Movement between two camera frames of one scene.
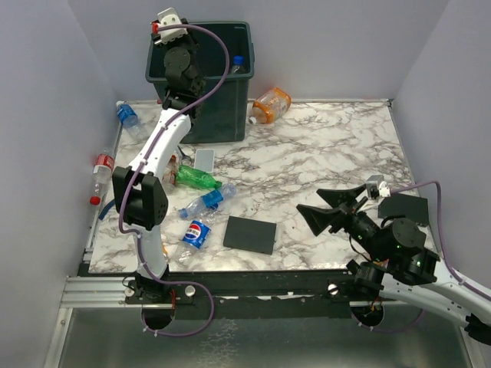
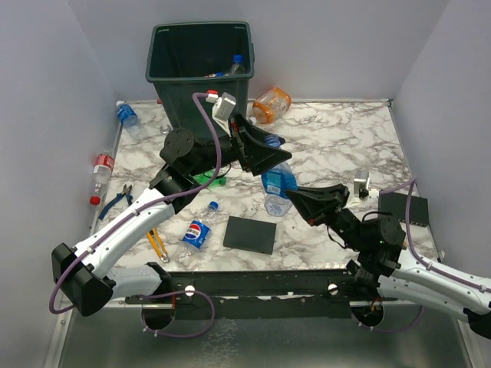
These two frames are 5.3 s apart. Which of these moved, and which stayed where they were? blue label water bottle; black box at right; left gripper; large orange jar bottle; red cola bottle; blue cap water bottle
Moved: blue cap water bottle; left gripper
Stayed: black box at right; blue label water bottle; large orange jar bottle; red cola bottle
